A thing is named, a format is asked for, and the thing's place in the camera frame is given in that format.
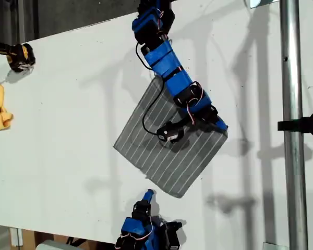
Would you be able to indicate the white table leg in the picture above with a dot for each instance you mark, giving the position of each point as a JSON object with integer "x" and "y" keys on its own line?
{"x": 15, "y": 237}

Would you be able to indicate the brown cardboard box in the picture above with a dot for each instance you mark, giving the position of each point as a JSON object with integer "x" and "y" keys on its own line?
{"x": 28, "y": 238}

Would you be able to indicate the steel post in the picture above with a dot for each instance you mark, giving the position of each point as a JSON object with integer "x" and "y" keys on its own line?
{"x": 292, "y": 78}

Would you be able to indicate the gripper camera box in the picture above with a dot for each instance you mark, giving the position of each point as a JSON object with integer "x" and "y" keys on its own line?
{"x": 173, "y": 238}
{"x": 167, "y": 132}

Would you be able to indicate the black clamp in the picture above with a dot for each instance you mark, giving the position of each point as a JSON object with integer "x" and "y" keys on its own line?
{"x": 302, "y": 125}

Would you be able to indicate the shiny metal bracket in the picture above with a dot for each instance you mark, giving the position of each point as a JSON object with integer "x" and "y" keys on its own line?
{"x": 255, "y": 3}

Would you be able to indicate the grey white-striped towel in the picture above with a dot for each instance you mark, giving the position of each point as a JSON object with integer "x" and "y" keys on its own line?
{"x": 172, "y": 166}

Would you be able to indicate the white container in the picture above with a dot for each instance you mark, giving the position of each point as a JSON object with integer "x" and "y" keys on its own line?
{"x": 49, "y": 246}

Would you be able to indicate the black yellow hand tool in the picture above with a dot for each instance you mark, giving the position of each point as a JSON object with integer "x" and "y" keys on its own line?
{"x": 18, "y": 56}

